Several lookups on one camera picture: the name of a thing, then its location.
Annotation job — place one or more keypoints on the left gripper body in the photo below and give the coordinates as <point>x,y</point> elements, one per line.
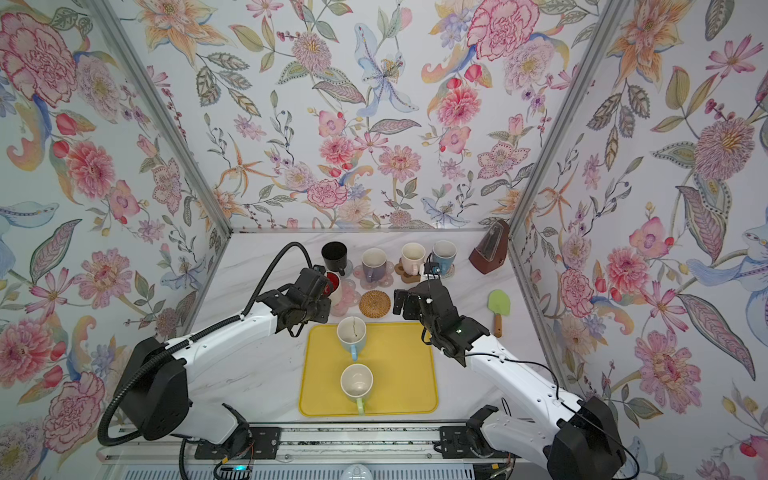
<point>317,311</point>

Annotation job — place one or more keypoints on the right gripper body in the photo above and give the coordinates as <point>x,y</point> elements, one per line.
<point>414,310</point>

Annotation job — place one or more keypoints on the brown paw coaster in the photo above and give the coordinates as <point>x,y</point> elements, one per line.
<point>408,278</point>

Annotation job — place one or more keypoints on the colourful embroidered coaster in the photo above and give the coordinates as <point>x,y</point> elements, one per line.
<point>434,270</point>

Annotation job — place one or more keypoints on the red interior mug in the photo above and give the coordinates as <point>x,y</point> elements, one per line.
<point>335,288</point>

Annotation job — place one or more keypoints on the pink handle mug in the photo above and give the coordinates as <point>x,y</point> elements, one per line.
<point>413,257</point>

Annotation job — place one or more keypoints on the teal blue mug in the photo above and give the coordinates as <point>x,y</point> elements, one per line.
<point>444,252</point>

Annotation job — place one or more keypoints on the rattan woven coaster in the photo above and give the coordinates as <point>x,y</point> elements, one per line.
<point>375,304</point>

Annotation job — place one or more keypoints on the pink flower coaster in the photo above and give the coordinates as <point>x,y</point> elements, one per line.
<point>344,297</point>
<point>385,283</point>

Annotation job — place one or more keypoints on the light blue mug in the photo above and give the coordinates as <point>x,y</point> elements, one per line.
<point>352,334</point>

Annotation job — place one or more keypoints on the black mug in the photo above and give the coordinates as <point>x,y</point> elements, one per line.
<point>335,256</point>

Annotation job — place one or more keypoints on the purple handle mug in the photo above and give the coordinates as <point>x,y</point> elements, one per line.
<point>374,262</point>

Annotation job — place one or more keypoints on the green handle mug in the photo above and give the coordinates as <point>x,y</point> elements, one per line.
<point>357,383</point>

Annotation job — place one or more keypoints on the grey woven coaster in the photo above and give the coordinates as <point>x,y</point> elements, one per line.
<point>349,268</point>

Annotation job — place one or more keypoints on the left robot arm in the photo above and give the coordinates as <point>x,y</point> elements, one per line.
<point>152,399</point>

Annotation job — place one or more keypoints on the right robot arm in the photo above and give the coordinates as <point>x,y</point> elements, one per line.
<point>570,437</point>

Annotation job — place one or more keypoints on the yellow tray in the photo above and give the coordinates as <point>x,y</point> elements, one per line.
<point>404,380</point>

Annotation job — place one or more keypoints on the red brown metronome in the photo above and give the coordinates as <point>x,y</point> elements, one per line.
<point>492,251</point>

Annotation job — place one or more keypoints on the green spatula wooden handle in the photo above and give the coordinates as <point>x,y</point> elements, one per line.
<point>499,304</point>

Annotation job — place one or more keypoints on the aluminium rail base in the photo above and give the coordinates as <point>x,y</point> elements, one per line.
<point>360,447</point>

